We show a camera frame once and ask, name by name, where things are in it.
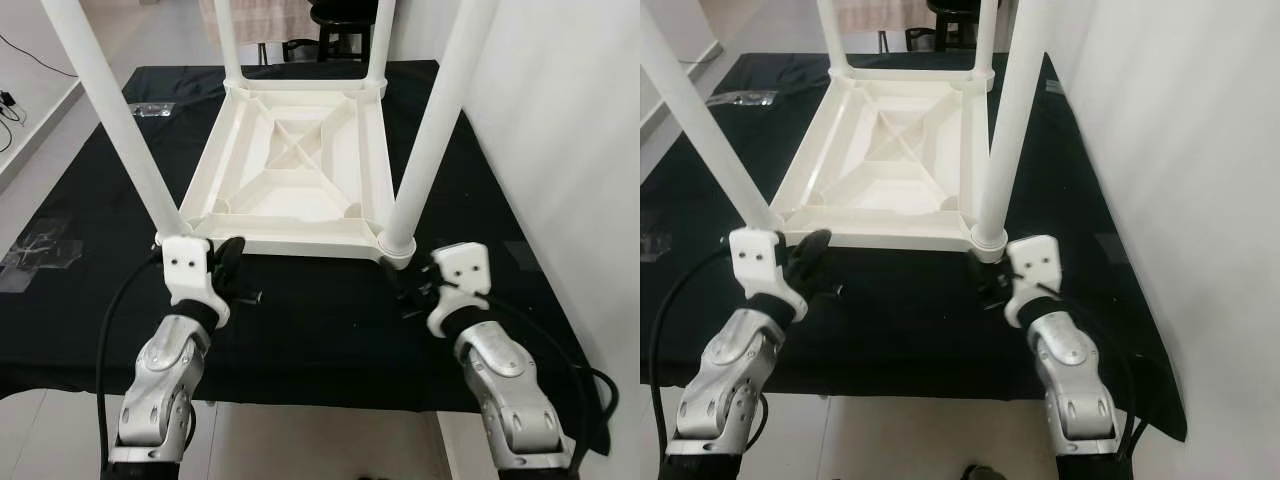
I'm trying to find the black round stool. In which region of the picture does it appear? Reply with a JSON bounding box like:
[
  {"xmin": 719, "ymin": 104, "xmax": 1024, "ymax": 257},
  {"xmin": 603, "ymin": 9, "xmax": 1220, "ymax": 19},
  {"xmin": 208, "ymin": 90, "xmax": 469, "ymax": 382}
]
[
  {"xmin": 285, "ymin": 0, "xmax": 376, "ymax": 63},
  {"xmin": 905, "ymin": 0, "xmax": 986, "ymax": 53}
]

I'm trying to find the black table cloth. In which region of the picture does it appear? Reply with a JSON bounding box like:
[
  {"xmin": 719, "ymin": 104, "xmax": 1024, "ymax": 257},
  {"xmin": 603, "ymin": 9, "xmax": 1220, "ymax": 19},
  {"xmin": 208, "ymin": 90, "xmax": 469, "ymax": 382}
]
[
  {"xmin": 0, "ymin": 60, "xmax": 611, "ymax": 456},
  {"xmin": 640, "ymin": 52, "xmax": 1189, "ymax": 443}
]

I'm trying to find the pink cloth covered table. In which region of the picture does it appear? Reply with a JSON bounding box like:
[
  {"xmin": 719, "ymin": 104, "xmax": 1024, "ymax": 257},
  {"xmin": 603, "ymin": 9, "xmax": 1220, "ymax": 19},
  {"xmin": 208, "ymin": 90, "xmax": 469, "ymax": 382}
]
[
  {"xmin": 200, "ymin": 0, "xmax": 316, "ymax": 46},
  {"xmin": 835, "ymin": 0, "xmax": 931, "ymax": 33}
]

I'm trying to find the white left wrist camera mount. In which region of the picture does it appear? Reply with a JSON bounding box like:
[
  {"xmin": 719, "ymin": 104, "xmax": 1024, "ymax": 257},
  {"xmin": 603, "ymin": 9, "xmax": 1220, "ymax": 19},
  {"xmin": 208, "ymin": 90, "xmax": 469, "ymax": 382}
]
[
  {"xmin": 160, "ymin": 237, "xmax": 231, "ymax": 329},
  {"xmin": 728, "ymin": 228, "xmax": 807, "ymax": 321}
]

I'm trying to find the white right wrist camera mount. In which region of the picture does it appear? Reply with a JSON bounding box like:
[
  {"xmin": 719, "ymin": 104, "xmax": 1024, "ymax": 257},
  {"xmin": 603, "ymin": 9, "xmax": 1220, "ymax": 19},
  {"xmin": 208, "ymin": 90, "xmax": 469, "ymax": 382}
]
[
  {"xmin": 1003, "ymin": 235, "xmax": 1061, "ymax": 329},
  {"xmin": 427, "ymin": 243, "xmax": 493, "ymax": 338}
]

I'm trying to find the white plastic table leg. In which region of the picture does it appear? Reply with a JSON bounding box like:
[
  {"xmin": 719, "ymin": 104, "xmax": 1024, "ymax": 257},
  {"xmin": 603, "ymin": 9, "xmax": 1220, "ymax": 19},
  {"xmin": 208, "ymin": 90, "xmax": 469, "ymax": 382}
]
[
  {"xmin": 40, "ymin": 0, "xmax": 191, "ymax": 241},
  {"xmin": 818, "ymin": 0, "xmax": 853, "ymax": 81},
  {"xmin": 365, "ymin": 0, "xmax": 396, "ymax": 91},
  {"xmin": 975, "ymin": 0, "xmax": 999, "ymax": 86},
  {"xmin": 972, "ymin": 0, "xmax": 1051, "ymax": 263},
  {"xmin": 640, "ymin": 10, "xmax": 776, "ymax": 231},
  {"xmin": 213, "ymin": 0, "xmax": 246, "ymax": 91},
  {"xmin": 380, "ymin": 0, "xmax": 501, "ymax": 263}
]

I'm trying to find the cream plastic table top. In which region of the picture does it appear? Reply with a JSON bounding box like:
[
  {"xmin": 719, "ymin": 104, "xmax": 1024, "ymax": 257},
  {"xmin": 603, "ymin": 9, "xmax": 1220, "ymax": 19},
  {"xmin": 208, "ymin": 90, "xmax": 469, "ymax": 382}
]
[
  {"xmin": 765, "ymin": 68, "xmax": 1006, "ymax": 263},
  {"xmin": 155, "ymin": 78, "xmax": 417, "ymax": 271}
]

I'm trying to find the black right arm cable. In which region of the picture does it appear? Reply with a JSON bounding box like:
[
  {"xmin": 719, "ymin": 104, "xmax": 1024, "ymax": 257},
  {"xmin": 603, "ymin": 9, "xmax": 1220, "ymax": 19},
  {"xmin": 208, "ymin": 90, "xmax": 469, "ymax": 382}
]
[
  {"xmin": 440, "ymin": 280, "xmax": 621, "ymax": 471},
  {"xmin": 1010, "ymin": 275, "xmax": 1151, "ymax": 461}
]

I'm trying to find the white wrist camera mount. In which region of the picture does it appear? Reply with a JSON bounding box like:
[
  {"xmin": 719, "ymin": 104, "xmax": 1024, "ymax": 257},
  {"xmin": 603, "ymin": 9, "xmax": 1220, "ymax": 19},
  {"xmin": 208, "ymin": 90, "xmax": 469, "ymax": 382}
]
[
  {"xmin": 427, "ymin": 243, "xmax": 493, "ymax": 338},
  {"xmin": 160, "ymin": 237, "xmax": 231, "ymax": 329},
  {"xmin": 728, "ymin": 228, "xmax": 807, "ymax": 321},
  {"xmin": 1003, "ymin": 235, "xmax": 1061, "ymax": 329}
]

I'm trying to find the black wall cable bundle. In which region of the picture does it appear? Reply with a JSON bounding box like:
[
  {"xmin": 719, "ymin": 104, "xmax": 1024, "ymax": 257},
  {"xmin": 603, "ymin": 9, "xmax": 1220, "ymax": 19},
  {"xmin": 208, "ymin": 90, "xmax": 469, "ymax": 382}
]
[{"xmin": 0, "ymin": 33, "xmax": 79, "ymax": 151}]

